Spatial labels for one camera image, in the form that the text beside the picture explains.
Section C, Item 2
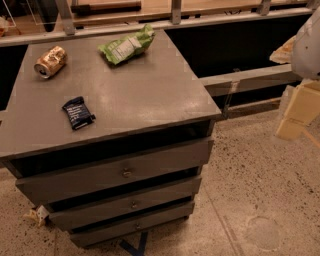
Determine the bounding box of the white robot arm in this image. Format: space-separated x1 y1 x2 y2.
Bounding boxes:
269 7 320 140

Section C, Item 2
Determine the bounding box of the blue rxbar wrapper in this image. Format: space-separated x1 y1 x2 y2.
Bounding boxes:
62 96 96 130

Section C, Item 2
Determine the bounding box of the grey metal railing frame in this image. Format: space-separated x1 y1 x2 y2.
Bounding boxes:
0 0 320 121

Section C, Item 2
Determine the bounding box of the bottom grey drawer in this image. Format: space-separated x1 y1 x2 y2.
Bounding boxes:
70 201 195 247

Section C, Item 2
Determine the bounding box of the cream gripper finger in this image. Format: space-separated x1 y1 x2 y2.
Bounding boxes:
269 36 296 64
275 119 304 140

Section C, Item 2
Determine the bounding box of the crushed gold soda can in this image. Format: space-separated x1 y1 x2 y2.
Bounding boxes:
34 46 68 79

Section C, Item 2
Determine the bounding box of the middle grey drawer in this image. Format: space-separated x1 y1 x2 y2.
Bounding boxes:
50 175 201 231

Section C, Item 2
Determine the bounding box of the wooden shelf in background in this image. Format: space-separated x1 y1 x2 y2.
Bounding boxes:
2 0 309 33

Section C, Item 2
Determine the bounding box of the grey drawer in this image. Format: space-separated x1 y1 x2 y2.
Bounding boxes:
70 201 195 247
50 175 201 231
16 137 213 205

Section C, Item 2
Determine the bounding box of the green rice chip bag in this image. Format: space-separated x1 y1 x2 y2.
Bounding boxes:
98 24 155 65

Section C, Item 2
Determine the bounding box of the crumpled paper scrap on floor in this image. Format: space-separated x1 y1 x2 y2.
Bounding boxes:
23 205 49 227

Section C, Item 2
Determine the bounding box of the grey drawer cabinet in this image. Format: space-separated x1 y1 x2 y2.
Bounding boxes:
0 32 219 236

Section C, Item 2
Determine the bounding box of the top grey drawer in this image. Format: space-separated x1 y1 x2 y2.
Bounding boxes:
16 137 213 205

